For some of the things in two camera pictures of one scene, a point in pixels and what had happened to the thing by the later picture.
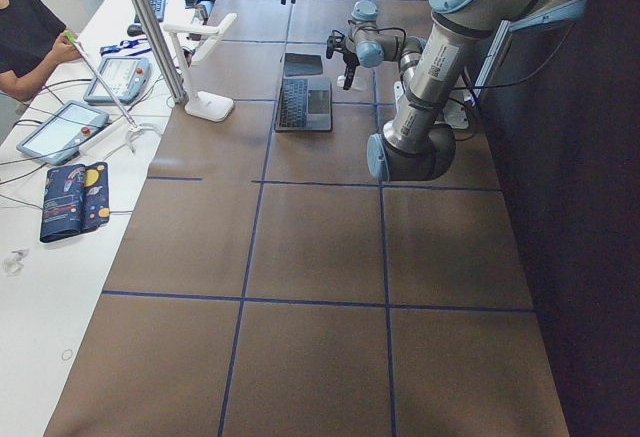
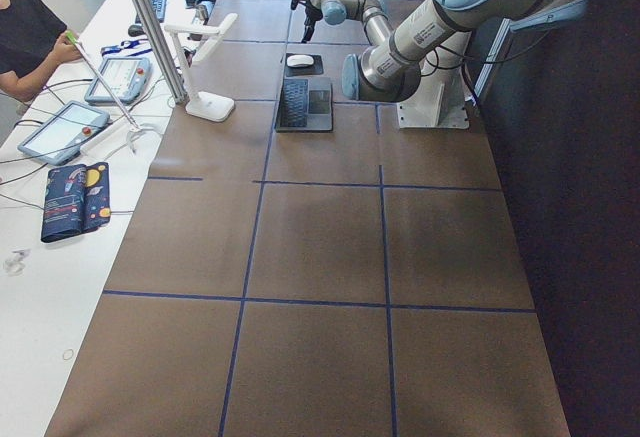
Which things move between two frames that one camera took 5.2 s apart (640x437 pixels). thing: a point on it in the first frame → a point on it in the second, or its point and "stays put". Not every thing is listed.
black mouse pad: [302, 64] stays put
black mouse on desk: [134, 30] stays put
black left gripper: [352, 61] → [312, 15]
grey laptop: [305, 105] stays put
